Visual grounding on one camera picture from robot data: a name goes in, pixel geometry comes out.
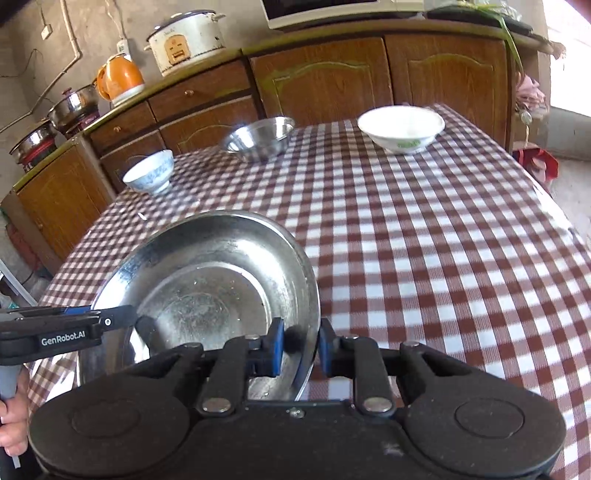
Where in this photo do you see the white microwave oven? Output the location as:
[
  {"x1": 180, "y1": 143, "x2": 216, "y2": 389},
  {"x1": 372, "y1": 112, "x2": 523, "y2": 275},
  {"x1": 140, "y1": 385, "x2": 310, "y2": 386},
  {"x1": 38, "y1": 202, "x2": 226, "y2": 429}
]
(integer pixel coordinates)
[{"x1": 261, "y1": 0, "x2": 426, "y2": 31}]

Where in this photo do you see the glass door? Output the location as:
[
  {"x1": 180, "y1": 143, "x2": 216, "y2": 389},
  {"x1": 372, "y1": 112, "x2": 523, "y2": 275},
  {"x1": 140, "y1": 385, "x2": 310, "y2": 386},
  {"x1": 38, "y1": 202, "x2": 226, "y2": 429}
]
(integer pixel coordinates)
[{"x1": 540, "y1": 0, "x2": 591, "y2": 162}]

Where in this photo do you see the steel bowl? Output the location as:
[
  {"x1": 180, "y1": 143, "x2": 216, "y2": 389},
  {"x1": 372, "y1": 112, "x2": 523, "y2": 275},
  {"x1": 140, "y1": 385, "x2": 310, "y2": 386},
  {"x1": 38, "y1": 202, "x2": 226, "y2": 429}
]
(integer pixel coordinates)
[{"x1": 221, "y1": 116, "x2": 296, "y2": 162}]

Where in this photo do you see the red bag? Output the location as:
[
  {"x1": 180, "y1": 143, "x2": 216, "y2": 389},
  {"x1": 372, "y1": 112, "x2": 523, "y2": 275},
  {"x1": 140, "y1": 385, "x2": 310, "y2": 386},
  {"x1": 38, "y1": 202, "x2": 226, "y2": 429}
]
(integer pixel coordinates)
[{"x1": 512, "y1": 148, "x2": 559, "y2": 186}]

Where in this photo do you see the blue patterned white bowl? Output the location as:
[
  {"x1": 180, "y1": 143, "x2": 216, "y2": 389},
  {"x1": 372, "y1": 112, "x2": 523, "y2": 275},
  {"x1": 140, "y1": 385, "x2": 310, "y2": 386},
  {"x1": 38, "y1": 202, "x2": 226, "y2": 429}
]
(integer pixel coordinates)
[{"x1": 122, "y1": 150, "x2": 175, "y2": 195}]

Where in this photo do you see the steel pot with lid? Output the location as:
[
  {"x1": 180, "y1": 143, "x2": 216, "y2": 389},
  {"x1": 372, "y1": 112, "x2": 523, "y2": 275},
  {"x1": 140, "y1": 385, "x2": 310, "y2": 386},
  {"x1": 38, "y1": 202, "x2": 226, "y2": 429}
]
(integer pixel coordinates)
[
  {"x1": 9, "y1": 119, "x2": 58, "y2": 160},
  {"x1": 47, "y1": 85, "x2": 100, "y2": 130}
]

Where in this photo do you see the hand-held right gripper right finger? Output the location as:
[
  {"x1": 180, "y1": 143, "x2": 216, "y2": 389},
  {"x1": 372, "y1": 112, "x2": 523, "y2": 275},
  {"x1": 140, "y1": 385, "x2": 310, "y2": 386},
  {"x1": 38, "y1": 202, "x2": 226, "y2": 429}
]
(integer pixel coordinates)
[{"x1": 318, "y1": 318, "x2": 467, "y2": 415}]

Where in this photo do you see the wide white bowl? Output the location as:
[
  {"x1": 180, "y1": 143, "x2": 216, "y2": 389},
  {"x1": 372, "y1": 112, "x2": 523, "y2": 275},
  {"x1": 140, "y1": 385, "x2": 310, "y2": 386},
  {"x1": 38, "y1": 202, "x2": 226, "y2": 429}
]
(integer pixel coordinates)
[{"x1": 357, "y1": 106, "x2": 445, "y2": 154}]

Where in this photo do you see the two-door wooden cabinet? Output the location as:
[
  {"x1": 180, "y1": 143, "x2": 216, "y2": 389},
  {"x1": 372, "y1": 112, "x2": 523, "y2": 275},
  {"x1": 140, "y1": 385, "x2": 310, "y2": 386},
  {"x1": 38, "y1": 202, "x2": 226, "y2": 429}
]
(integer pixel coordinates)
[{"x1": 242, "y1": 21, "x2": 541, "y2": 153}]

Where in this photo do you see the red black induction cooker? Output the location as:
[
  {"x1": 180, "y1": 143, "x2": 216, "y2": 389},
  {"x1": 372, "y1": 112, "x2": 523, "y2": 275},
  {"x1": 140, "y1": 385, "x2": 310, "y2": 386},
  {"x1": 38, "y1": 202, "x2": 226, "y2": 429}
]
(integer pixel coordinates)
[
  {"x1": 16, "y1": 138, "x2": 61, "y2": 171},
  {"x1": 65, "y1": 113, "x2": 100, "y2": 139}
]

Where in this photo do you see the pink umbrella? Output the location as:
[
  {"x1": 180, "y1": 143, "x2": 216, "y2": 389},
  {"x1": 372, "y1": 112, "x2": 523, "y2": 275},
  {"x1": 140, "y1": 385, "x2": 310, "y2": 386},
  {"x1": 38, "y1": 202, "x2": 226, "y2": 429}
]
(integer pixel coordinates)
[{"x1": 515, "y1": 76, "x2": 549, "y2": 121}]

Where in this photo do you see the orange electric kettle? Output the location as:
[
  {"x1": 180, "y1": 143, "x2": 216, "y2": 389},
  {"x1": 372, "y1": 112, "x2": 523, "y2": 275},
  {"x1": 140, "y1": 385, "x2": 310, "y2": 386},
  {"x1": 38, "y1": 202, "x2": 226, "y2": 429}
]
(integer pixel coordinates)
[{"x1": 96, "y1": 53, "x2": 146, "y2": 106}]

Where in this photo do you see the narrow wooden cabinet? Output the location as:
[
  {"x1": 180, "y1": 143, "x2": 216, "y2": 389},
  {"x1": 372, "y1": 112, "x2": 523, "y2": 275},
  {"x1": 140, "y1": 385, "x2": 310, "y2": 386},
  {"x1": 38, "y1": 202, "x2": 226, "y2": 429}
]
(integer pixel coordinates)
[{"x1": 2, "y1": 134, "x2": 116, "y2": 273}]

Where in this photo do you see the large steel plate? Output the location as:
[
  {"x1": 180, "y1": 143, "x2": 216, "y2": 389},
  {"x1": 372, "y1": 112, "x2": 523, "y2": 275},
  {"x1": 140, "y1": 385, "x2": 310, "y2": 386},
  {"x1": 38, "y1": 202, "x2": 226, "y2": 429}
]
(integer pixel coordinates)
[{"x1": 78, "y1": 210, "x2": 321, "y2": 402}]

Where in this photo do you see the brown white checkered tablecloth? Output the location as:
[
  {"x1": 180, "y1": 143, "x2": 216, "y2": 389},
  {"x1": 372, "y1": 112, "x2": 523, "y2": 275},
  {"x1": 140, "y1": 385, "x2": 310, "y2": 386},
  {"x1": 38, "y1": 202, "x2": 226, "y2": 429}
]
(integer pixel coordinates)
[{"x1": 28, "y1": 102, "x2": 591, "y2": 480}]

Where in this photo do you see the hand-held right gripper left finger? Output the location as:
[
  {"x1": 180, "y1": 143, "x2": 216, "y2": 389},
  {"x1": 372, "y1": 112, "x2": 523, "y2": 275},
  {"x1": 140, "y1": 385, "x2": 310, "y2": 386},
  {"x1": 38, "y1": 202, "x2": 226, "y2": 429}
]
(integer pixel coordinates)
[{"x1": 139, "y1": 318, "x2": 286, "y2": 415}]

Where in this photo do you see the flat black cooktop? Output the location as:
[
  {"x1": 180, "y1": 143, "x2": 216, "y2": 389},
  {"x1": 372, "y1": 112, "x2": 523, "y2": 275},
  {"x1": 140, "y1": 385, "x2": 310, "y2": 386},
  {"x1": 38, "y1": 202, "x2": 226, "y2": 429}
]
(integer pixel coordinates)
[{"x1": 425, "y1": 9, "x2": 534, "y2": 33}]

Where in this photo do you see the green onion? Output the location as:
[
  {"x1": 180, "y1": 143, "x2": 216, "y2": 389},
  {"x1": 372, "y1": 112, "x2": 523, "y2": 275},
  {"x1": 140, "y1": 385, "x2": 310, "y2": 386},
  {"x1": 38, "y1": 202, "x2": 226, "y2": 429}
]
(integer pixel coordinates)
[{"x1": 462, "y1": 0, "x2": 527, "y2": 72}]

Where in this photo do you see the white rice cooker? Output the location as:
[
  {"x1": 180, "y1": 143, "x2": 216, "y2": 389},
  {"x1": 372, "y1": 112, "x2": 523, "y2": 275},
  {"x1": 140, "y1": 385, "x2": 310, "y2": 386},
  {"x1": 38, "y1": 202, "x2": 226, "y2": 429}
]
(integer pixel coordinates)
[{"x1": 144, "y1": 10, "x2": 228, "y2": 78}]

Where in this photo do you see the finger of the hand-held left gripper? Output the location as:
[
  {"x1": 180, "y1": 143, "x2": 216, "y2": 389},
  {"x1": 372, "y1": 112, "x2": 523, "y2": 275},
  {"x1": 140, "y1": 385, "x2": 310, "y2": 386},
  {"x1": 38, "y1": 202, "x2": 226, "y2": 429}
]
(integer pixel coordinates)
[{"x1": 9, "y1": 305, "x2": 139, "y2": 330}]

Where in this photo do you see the person's left hand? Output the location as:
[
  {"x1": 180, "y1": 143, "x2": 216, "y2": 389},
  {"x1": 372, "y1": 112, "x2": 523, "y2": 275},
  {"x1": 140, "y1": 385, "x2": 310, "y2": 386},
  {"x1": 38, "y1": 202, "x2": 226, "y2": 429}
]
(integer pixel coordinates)
[{"x1": 0, "y1": 369, "x2": 31, "y2": 457}]

